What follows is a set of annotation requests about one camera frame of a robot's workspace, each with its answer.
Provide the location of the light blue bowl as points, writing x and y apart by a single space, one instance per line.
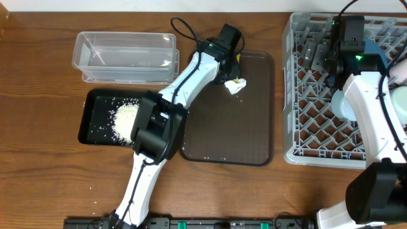
341 107

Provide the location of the brown serving tray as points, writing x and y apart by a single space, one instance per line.
235 128

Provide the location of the mint green bowl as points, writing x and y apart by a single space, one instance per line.
399 100

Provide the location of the black rectangular tray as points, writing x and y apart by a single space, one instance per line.
90 103

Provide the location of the grey dishwasher rack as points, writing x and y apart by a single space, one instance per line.
313 135

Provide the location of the clear plastic bin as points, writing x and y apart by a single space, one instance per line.
126 57

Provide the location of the pile of rice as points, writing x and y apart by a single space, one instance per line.
124 119

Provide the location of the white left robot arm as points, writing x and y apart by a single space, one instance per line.
160 120

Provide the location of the dark blue plate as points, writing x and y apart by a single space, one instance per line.
372 47

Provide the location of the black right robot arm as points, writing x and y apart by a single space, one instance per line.
377 196

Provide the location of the white napkin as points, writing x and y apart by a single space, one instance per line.
234 86

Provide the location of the pink cup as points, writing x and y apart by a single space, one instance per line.
398 72

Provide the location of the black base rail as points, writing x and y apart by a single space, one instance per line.
166 223

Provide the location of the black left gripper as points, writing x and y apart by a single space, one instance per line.
233 62

